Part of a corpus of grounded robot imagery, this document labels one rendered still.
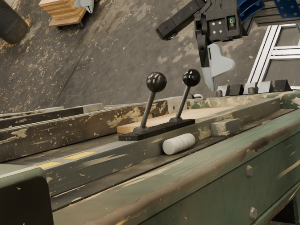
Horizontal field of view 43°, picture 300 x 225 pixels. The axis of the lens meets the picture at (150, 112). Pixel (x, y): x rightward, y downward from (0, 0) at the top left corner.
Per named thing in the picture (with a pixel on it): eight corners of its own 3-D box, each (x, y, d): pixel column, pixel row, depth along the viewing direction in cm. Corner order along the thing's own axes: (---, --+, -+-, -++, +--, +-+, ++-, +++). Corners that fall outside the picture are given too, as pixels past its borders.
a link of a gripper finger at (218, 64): (235, 89, 71) (230, 40, 70) (204, 93, 73) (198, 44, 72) (236, 88, 74) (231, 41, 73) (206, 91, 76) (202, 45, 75)
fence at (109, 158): (281, 109, 125) (279, 97, 124) (37, 202, 51) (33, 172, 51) (266, 110, 128) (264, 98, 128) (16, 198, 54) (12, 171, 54)
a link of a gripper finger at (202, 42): (208, 66, 71) (202, 19, 70) (200, 68, 71) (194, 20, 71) (212, 66, 75) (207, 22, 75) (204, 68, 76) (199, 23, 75)
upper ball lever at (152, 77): (152, 139, 73) (173, 76, 68) (139, 143, 70) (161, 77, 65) (138, 130, 75) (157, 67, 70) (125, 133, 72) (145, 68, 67)
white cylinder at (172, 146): (175, 155, 71) (197, 146, 77) (173, 139, 70) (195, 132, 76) (162, 155, 72) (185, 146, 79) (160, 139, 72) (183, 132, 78)
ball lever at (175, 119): (185, 128, 83) (206, 72, 77) (176, 131, 80) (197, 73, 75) (172, 120, 84) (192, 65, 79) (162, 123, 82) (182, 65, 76)
